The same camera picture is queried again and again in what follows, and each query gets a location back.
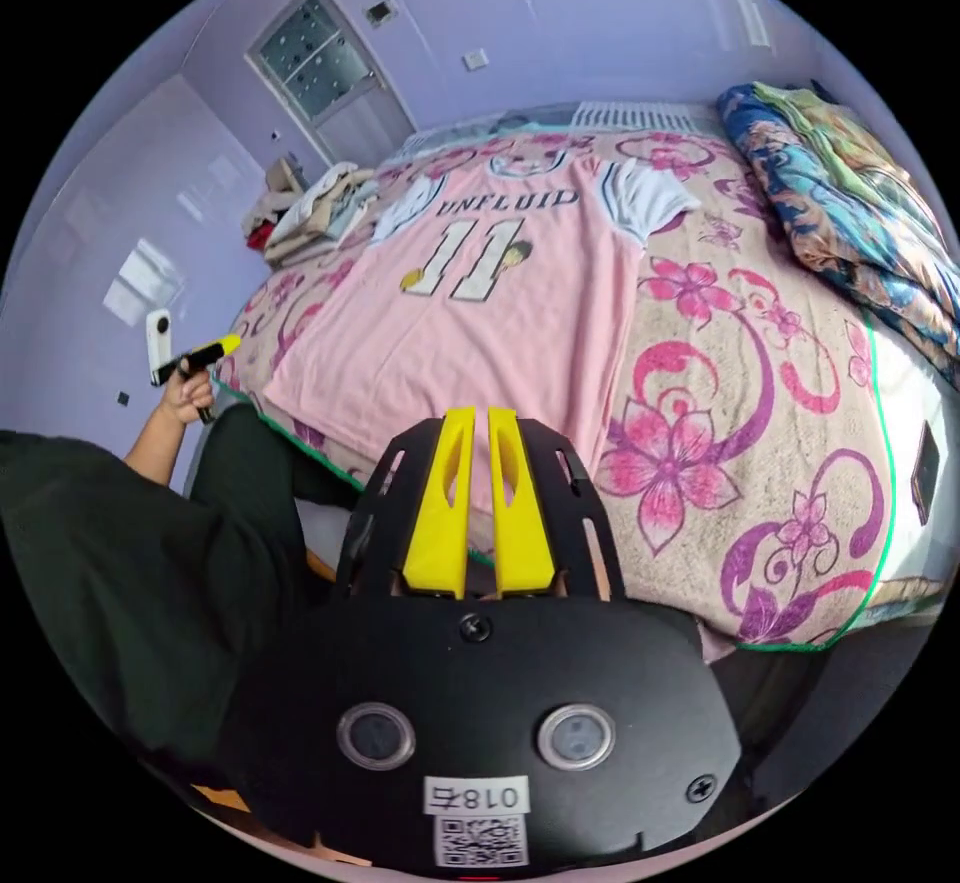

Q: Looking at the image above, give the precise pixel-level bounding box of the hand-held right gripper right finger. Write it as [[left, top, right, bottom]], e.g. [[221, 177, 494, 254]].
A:
[[487, 406, 559, 597]]

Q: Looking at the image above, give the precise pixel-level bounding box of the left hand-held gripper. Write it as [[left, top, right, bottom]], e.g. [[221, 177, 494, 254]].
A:
[[151, 333, 244, 425]]

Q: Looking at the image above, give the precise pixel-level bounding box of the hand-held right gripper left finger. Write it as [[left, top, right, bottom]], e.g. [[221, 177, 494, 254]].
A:
[[401, 407, 477, 597]]

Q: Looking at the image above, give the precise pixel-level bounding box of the person's left forearm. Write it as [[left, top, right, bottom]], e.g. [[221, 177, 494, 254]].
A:
[[122, 404, 189, 485]]

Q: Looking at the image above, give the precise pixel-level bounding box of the pink short sleeve shirt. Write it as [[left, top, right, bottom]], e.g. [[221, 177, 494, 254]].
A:
[[262, 140, 703, 481]]

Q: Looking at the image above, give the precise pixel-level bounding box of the person's left hand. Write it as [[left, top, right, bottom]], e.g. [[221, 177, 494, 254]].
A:
[[159, 362, 219, 428]]

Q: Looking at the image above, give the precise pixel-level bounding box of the pile of clothes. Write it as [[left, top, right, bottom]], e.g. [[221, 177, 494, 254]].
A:
[[239, 159, 385, 269]]

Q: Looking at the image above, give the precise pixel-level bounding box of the person's body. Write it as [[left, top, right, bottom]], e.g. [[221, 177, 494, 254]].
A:
[[0, 402, 376, 813]]

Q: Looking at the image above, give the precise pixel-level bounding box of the bed with floral sheet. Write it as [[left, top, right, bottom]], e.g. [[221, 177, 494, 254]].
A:
[[209, 99, 960, 656]]

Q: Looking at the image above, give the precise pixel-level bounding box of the black phone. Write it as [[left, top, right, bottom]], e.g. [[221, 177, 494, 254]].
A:
[[909, 419, 943, 527]]

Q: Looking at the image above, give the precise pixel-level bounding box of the colourful rolled quilt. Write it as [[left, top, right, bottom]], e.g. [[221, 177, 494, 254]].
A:
[[715, 80, 960, 394]]

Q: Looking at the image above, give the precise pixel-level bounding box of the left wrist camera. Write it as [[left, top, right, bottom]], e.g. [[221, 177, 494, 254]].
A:
[[145, 308, 173, 374]]

